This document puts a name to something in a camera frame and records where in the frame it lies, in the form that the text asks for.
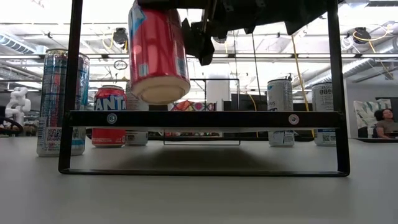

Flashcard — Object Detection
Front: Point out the leaf pattern panel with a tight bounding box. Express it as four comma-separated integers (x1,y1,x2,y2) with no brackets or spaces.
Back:
353,98,393,138

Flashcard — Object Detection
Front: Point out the person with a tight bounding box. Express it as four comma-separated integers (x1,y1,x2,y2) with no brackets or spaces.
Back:
373,108,398,139

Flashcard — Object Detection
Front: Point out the white column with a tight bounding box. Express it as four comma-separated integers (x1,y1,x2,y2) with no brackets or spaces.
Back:
206,73,231,111

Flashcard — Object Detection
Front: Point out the colourful patterned panel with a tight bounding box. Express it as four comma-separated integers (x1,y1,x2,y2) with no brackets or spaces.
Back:
170,100,217,112

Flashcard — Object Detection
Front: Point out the tall white can blue band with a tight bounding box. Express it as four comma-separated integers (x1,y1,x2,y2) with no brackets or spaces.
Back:
124,81,149,147
312,82,340,147
267,78,295,148

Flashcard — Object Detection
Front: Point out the wooden shelf black metal frame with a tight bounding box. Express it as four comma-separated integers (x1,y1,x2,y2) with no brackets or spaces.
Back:
58,0,351,177

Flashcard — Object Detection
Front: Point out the slim can blue tab lid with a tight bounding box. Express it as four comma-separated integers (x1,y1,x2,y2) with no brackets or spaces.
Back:
36,48,90,158

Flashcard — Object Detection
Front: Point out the black ceiling cable reel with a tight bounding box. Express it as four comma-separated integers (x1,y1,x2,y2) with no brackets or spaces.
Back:
353,26,373,45
112,27,129,46

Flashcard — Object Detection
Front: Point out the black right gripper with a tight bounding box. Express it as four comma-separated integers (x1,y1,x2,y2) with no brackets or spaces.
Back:
136,0,280,67

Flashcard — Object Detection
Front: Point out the black curved object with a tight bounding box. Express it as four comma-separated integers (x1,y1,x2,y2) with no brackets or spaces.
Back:
0,115,24,136

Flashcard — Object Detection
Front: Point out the red Fanta soda can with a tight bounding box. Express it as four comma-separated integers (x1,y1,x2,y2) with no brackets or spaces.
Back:
127,0,191,105
91,85,127,149

